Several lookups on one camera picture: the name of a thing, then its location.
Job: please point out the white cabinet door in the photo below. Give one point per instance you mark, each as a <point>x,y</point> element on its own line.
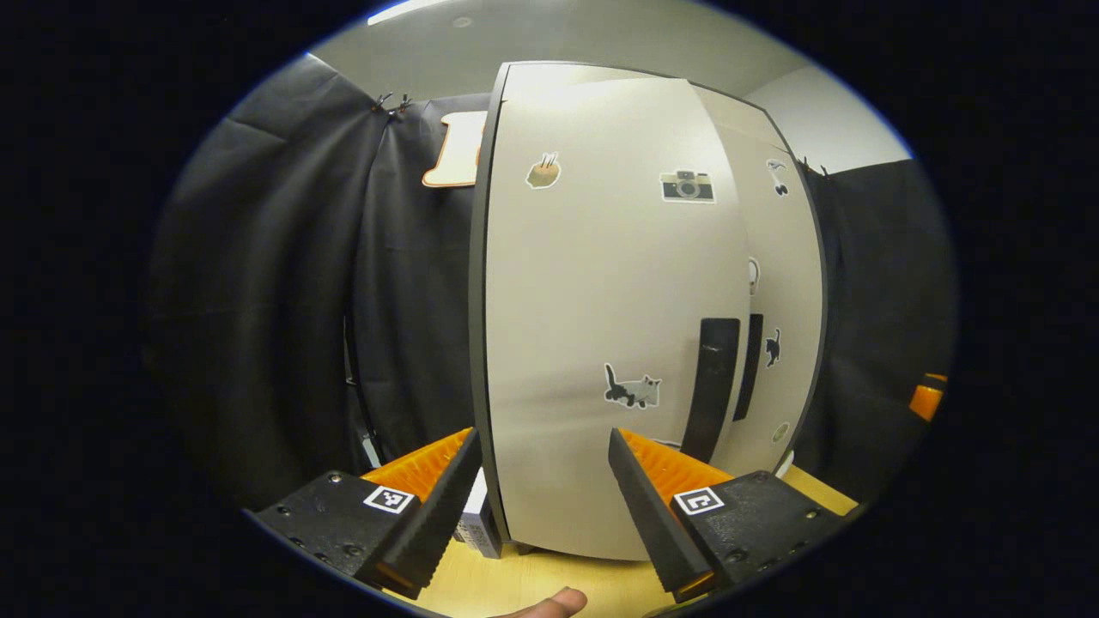
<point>601,283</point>
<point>790,257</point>

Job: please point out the black backdrop cloth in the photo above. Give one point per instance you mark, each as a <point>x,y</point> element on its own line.
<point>275,275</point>

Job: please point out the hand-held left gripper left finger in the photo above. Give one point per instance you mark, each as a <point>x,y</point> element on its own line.
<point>438,506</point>

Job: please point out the light blue book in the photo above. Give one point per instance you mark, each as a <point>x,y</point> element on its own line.
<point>476,524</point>

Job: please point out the metal backdrop stand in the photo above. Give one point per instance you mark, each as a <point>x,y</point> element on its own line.
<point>365,412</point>

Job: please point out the watermelon slice toy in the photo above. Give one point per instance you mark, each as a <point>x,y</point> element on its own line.
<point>784,463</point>

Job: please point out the white and grey cabinet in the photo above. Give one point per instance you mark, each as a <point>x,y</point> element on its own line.
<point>476,300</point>

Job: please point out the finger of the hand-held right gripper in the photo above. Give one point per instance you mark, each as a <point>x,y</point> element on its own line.
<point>936,378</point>
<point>927,402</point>

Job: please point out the ceiling light panel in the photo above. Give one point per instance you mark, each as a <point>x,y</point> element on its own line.
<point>403,9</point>

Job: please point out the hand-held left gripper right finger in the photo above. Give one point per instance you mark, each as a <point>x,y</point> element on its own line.
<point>644,506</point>

